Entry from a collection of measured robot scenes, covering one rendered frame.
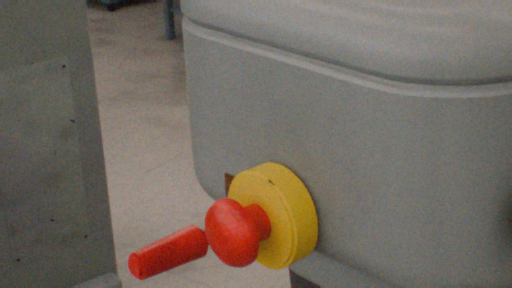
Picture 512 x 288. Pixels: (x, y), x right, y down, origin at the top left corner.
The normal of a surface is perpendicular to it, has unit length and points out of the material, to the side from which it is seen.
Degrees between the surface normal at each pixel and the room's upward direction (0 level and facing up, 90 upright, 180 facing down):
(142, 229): 0
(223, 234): 87
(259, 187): 90
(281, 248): 90
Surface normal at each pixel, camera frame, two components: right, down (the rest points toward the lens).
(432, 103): -0.36, 0.37
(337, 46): -0.76, 0.14
